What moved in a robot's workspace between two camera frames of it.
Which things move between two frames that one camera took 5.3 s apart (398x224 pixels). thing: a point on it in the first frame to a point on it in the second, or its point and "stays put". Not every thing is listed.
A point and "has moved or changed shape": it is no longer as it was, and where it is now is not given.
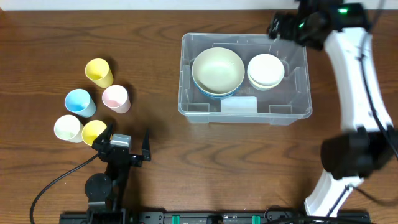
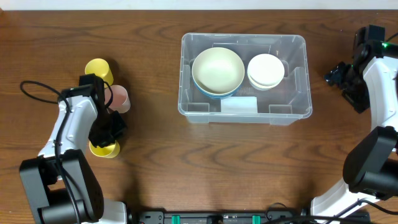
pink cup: [117, 98] stays put
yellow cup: [91, 130] has moved or changed shape
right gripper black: [280, 23] to [347, 87]
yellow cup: [97, 70] stays put
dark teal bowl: [218, 96] stays put
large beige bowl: [218, 70] stays put
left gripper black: [125, 155] to [109, 132]
